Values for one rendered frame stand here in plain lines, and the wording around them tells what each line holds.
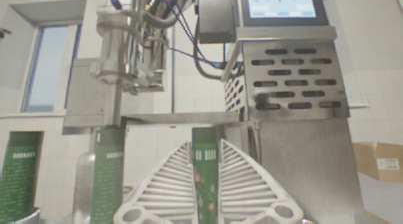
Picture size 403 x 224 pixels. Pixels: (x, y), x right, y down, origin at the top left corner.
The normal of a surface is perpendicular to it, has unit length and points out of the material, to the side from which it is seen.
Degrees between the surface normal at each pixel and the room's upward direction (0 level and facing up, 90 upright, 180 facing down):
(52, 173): 90
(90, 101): 90
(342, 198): 90
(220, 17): 90
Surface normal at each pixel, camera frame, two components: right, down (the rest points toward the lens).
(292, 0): -0.01, -0.20
